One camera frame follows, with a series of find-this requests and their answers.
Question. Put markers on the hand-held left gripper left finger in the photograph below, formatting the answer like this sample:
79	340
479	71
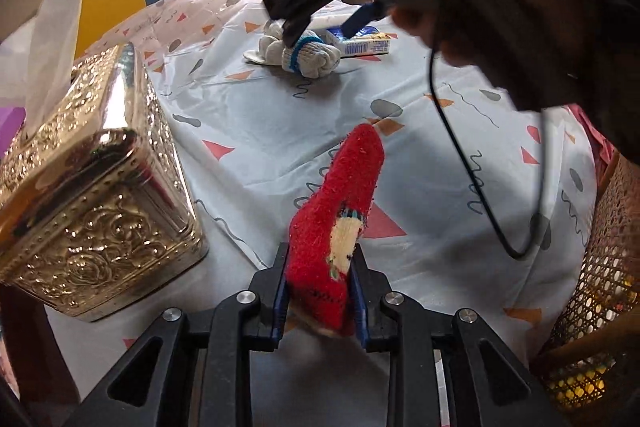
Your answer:
281	307

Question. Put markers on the purple cardboard box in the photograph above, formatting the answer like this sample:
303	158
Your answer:
10	127

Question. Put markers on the red fuzzy sock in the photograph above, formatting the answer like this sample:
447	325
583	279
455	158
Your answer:
345	187

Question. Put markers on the pink cloth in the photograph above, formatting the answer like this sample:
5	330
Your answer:
592	129

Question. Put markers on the white tissue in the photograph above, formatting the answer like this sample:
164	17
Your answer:
50	57

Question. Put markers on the patterned white tablecloth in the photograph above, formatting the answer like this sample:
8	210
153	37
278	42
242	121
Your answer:
280	107

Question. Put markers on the person's right hand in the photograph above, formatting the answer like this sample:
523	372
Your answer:
500	7

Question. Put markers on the gold embossed tissue box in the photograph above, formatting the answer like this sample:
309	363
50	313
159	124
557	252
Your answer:
100	187

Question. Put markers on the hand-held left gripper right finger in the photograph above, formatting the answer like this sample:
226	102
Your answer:
361	312

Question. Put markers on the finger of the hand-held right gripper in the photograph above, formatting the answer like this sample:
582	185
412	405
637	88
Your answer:
300	29
362	18

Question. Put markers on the wicker basket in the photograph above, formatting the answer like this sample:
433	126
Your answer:
600	282

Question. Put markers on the white sock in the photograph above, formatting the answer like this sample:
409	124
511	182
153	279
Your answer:
310	57

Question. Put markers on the blue white packet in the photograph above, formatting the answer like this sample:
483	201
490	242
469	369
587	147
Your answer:
365	47

